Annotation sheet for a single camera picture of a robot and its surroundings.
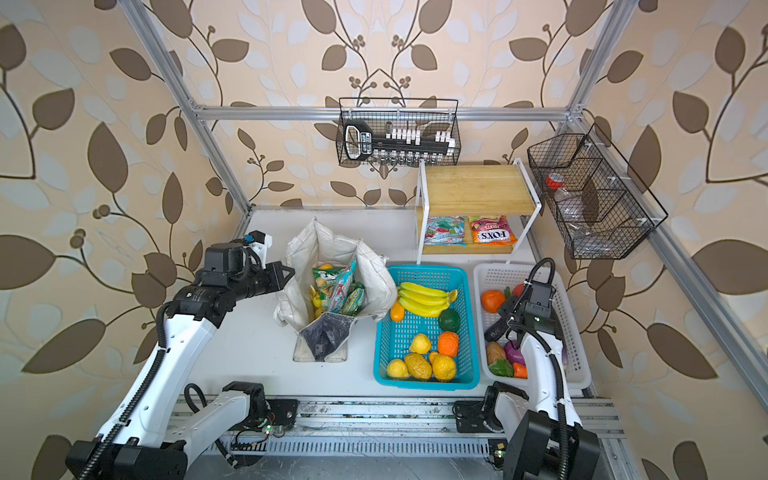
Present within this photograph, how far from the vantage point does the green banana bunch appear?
0.90 meters

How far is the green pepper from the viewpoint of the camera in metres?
0.75

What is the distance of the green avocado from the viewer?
86 centimetres
